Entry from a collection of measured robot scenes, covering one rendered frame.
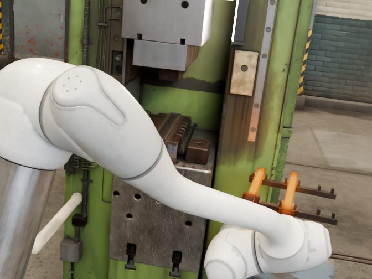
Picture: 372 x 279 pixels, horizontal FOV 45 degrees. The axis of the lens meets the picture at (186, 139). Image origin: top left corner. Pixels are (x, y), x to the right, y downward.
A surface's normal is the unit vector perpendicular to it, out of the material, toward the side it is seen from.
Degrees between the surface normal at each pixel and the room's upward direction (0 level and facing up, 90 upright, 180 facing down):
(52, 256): 0
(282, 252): 86
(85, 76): 49
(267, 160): 90
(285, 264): 120
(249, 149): 90
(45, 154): 104
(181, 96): 90
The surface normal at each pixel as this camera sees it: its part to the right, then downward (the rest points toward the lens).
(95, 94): 0.57, -0.03
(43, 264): 0.10, -0.95
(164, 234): -0.13, 0.29
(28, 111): -0.52, 0.21
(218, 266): -0.39, 0.04
